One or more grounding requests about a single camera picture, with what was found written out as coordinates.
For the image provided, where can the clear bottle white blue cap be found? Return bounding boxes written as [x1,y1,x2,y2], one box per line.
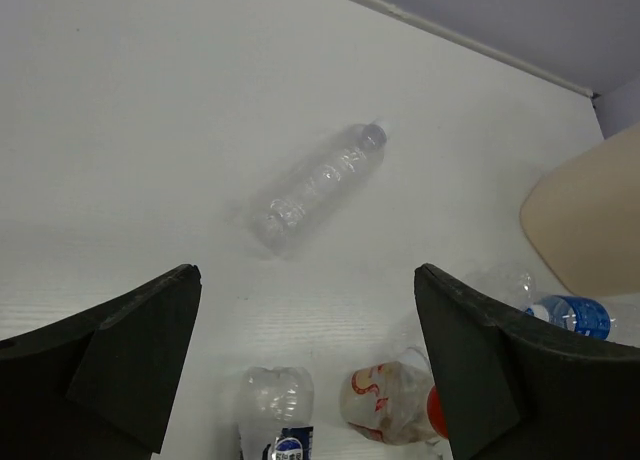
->
[236,367,315,460]

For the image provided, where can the beige plastic bin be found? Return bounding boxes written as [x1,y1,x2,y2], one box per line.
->
[520,125,639,297]

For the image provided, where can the blue label plastic bottle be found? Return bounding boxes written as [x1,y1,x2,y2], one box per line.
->
[464,264,640,351]

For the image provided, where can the clear unlabelled plastic bottle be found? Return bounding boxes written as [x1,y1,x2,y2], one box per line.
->
[247,120,390,255]

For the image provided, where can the red label plastic bottle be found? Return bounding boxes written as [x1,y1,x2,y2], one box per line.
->
[340,347,449,446]

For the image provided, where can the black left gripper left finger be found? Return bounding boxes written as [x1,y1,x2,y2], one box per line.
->
[1,264,202,454]

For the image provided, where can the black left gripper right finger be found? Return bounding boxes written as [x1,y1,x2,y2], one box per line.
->
[414,264,639,459]

